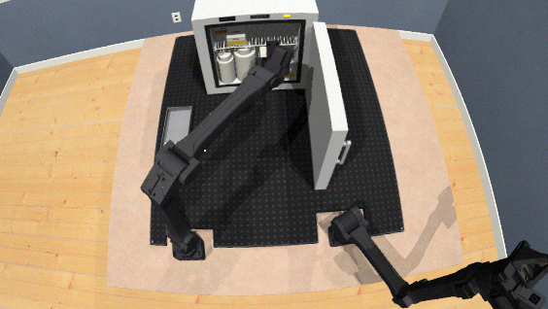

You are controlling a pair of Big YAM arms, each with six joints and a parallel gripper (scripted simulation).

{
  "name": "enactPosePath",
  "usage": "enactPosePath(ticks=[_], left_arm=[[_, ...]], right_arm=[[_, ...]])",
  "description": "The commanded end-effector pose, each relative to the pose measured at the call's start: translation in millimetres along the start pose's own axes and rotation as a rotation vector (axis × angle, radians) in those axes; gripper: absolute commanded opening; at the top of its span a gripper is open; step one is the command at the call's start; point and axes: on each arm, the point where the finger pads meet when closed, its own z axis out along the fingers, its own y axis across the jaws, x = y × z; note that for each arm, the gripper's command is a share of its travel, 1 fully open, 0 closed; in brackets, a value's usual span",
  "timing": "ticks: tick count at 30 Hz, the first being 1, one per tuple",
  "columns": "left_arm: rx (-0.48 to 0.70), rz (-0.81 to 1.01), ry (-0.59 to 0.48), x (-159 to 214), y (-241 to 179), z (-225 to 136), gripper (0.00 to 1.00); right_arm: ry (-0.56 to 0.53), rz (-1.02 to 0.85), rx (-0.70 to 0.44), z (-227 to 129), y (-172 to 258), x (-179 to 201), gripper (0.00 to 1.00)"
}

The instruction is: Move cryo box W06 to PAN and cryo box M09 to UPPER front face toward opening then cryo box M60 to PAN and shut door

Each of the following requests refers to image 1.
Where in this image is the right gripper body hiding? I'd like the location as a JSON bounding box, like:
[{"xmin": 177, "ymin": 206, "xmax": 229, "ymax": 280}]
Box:
[{"xmin": 490, "ymin": 240, "xmax": 530, "ymax": 299}]

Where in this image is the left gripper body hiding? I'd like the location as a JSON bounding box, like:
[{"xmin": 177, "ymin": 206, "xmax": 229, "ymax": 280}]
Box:
[{"xmin": 255, "ymin": 57, "xmax": 290, "ymax": 76}]

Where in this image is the white cardboard box with yellow band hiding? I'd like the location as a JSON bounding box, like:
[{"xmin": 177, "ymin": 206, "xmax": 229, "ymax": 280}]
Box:
[{"xmin": 286, "ymin": 60, "xmax": 294, "ymax": 78}]

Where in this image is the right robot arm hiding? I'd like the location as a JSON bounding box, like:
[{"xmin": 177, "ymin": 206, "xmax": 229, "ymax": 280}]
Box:
[{"xmin": 328, "ymin": 206, "xmax": 546, "ymax": 309}]

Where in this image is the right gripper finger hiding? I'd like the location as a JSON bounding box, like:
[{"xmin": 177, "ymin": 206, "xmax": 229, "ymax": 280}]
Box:
[
  {"xmin": 512, "ymin": 255, "xmax": 548, "ymax": 289},
  {"xmin": 518, "ymin": 246, "xmax": 548, "ymax": 274}
]

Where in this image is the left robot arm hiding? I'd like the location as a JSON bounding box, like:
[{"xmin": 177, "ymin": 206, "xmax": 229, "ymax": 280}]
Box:
[{"xmin": 140, "ymin": 40, "xmax": 294, "ymax": 258}]

